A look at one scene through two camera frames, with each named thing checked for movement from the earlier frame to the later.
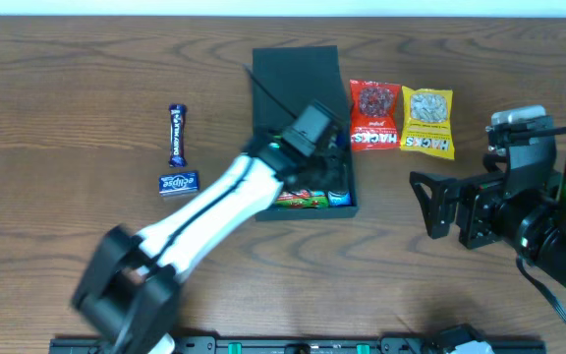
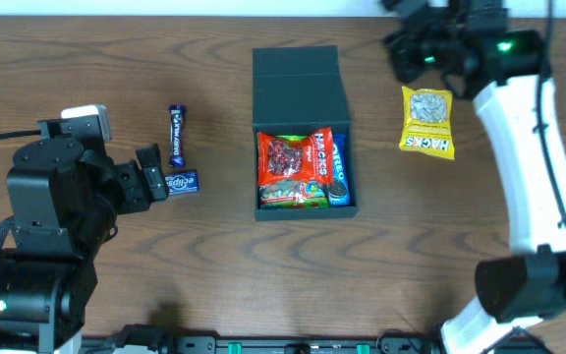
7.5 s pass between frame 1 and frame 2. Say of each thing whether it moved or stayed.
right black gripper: moved
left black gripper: moved
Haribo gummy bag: stayed
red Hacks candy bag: moved
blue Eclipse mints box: stayed
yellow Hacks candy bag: stayed
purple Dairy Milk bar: stayed
